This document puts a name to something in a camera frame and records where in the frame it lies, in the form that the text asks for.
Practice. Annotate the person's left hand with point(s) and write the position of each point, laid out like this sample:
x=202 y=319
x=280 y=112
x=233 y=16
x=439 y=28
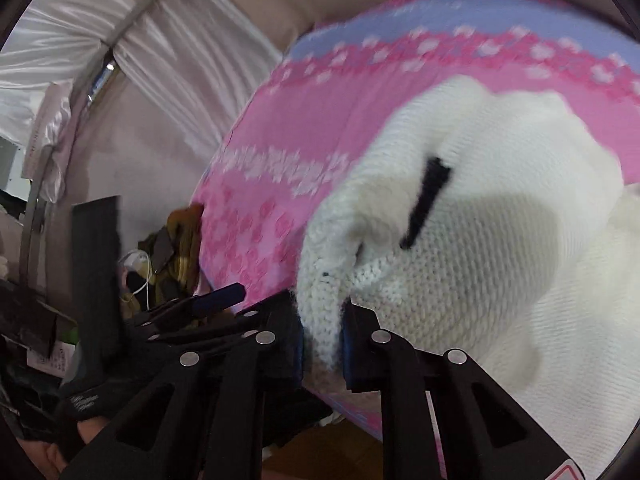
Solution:
x=47 y=457

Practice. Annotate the curved metal pole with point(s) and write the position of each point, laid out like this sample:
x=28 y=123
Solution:
x=135 y=10

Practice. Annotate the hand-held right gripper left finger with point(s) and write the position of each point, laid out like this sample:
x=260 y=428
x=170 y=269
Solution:
x=285 y=355

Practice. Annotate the white printed paper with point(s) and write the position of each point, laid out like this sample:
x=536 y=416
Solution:
x=50 y=360

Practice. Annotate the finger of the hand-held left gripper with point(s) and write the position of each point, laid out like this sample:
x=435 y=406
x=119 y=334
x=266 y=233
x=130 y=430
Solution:
x=220 y=297
x=225 y=327

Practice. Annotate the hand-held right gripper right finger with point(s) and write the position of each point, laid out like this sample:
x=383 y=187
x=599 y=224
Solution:
x=352 y=355

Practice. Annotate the white satin curtain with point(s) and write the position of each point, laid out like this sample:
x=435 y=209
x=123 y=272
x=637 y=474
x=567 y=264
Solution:
x=175 y=45

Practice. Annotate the pink floral bedsheet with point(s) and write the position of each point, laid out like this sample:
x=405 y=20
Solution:
x=310 y=125

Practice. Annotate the dark flat panel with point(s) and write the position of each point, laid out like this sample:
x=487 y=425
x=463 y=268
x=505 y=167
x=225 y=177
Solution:
x=97 y=260

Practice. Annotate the white red black knit sweater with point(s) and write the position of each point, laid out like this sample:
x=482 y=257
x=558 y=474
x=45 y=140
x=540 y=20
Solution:
x=500 y=270

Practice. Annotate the brown cloth pile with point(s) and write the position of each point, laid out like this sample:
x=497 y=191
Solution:
x=182 y=245

